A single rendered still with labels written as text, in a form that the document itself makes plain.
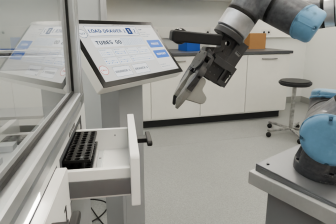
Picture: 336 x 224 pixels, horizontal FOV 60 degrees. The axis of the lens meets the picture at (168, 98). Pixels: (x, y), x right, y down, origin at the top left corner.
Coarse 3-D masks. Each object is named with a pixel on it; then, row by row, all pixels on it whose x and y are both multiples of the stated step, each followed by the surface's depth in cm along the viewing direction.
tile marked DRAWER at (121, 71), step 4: (112, 68) 111; (116, 68) 112; (120, 68) 114; (124, 68) 115; (128, 68) 117; (116, 72) 111; (120, 72) 112; (124, 72) 114; (128, 72) 115; (132, 72) 117; (120, 76) 111
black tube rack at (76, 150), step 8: (80, 136) 73; (72, 144) 68; (80, 144) 68; (96, 144) 75; (72, 152) 63; (80, 152) 63; (64, 160) 59; (72, 160) 59; (80, 160) 60; (72, 168) 62; (80, 168) 63
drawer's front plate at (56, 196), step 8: (56, 168) 50; (64, 168) 50; (56, 176) 47; (64, 176) 49; (48, 184) 45; (56, 184) 45; (64, 184) 48; (48, 192) 42; (56, 192) 43; (64, 192) 48; (48, 200) 40; (56, 200) 42; (64, 200) 48; (40, 208) 39; (48, 208) 39; (56, 208) 42; (64, 208) 48; (40, 216) 37; (48, 216) 38; (56, 216) 42; (64, 216) 47
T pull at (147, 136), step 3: (147, 132) 72; (138, 135) 70; (141, 135) 70; (144, 135) 70; (147, 135) 70; (138, 138) 68; (141, 138) 68; (144, 138) 69; (147, 138) 68; (150, 138) 68; (138, 141) 68; (141, 141) 69; (144, 141) 69; (147, 141) 67; (150, 141) 67; (147, 144) 67; (150, 144) 67
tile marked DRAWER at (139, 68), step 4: (132, 64) 120; (136, 64) 122; (140, 64) 124; (144, 64) 125; (136, 68) 120; (140, 68) 122; (144, 68) 124; (148, 68) 126; (136, 72) 119; (140, 72) 120
